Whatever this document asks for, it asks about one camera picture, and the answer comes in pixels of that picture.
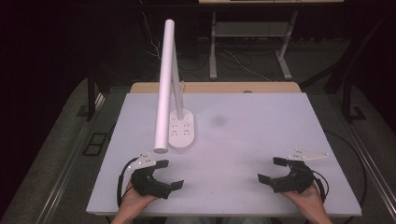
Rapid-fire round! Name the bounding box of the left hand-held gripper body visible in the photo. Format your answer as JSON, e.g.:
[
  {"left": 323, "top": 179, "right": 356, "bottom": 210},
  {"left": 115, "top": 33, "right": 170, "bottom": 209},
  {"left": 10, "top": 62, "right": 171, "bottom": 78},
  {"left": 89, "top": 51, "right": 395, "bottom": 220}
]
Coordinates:
[{"left": 127, "top": 150, "right": 173, "bottom": 201}]

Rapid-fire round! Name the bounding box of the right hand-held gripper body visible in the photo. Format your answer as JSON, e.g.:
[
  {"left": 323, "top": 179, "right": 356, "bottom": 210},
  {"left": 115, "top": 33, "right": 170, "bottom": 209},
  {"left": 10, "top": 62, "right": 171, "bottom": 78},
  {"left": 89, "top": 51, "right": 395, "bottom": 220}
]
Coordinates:
[{"left": 270, "top": 147, "right": 331, "bottom": 194}]

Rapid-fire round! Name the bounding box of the person's right hand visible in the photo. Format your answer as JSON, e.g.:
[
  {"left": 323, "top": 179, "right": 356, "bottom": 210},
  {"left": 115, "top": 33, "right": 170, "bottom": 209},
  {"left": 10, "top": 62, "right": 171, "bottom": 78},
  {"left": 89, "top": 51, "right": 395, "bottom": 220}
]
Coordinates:
[{"left": 281, "top": 183, "right": 325, "bottom": 217}]

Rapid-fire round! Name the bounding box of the person's left hand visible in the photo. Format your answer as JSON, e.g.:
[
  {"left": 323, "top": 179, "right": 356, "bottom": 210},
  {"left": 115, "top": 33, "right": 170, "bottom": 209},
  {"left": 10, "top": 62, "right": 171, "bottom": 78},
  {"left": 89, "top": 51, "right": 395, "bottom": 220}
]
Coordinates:
[{"left": 119, "top": 179, "right": 159, "bottom": 217}]

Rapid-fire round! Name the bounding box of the white table cover board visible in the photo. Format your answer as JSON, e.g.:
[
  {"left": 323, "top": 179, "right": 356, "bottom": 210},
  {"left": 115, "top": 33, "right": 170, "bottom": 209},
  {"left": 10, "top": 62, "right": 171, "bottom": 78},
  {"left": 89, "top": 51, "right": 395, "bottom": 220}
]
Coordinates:
[{"left": 86, "top": 91, "right": 363, "bottom": 217}]

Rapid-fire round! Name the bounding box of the white desk lamp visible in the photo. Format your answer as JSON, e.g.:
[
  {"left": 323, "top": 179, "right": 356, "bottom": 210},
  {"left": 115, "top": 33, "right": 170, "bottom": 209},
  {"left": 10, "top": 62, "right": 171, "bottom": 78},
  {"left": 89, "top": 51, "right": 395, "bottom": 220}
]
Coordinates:
[{"left": 153, "top": 19, "right": 198, "bottom": 155}]

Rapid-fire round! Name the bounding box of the black metal stand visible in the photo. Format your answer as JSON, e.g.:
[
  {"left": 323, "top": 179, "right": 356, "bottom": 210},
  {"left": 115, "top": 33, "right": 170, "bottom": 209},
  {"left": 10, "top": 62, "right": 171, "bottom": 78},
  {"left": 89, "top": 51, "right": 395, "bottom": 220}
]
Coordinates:
[{"left": 341, "top": 40, "right": 368, "bottom": 123}]

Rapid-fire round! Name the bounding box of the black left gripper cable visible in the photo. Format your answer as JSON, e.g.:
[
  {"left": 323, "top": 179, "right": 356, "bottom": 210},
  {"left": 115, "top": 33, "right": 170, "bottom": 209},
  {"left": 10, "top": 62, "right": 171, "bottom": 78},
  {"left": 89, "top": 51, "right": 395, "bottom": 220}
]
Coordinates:
[{"left": 116, "top": 156, "right": 140, "bottom": 209}]

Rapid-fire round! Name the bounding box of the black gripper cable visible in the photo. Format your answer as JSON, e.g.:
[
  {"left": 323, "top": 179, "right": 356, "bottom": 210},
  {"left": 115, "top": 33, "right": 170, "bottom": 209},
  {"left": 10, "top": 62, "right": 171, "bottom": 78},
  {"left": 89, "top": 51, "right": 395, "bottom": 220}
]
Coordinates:
[
  {"left": 312, "top": 175, "right": 331, "bottom": 203},
  {"left": 116, "top": 156, "right": 140, "bottom": 209}
]

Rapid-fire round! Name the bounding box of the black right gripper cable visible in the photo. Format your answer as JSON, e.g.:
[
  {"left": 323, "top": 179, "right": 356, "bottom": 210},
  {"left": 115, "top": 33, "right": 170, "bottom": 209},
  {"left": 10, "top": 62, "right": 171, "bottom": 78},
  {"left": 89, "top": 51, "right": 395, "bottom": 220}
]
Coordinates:
[{"left": 312, "top": 175, "right": 331, "bottom": 203}]

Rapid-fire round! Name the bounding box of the black floor frame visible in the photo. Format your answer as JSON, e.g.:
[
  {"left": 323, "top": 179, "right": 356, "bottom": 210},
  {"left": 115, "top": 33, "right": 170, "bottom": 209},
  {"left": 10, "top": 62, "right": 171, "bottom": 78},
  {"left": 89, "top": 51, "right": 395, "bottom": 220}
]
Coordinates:
[{"left": 81, "top": 132, "right": 109, "bottom": 157}]

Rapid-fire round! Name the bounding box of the long black floor cable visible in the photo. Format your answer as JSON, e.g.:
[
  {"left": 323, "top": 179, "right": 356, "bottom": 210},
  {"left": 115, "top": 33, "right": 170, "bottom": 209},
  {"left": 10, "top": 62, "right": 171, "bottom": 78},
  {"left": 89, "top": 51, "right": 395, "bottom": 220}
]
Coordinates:
[{"left": 323, "top": 130, "right": 369, "bottom": 224}]

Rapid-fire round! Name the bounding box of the white floor cable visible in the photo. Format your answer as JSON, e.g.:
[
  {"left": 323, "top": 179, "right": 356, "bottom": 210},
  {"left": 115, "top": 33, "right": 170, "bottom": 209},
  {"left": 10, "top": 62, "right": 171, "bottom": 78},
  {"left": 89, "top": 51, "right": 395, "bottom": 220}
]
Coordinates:
[{"left": 223, "top": 49, "right": 273, "bottom": 83}]

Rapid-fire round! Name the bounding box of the white hanging cable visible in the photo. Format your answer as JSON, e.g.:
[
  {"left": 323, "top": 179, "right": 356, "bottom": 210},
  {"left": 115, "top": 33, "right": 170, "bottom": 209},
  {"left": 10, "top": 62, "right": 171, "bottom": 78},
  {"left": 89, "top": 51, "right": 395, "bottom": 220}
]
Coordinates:
[{"left": 141, "top": 11, "right": 163, "bottom": 60}]

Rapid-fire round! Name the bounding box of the grey metal desk frame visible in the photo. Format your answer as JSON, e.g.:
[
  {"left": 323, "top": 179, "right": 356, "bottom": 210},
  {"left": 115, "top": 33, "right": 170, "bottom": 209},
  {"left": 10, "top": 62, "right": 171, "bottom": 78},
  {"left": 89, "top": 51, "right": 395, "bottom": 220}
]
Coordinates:
[{"left": 208, "top": 9, "right": 299, "bottom": 81}]

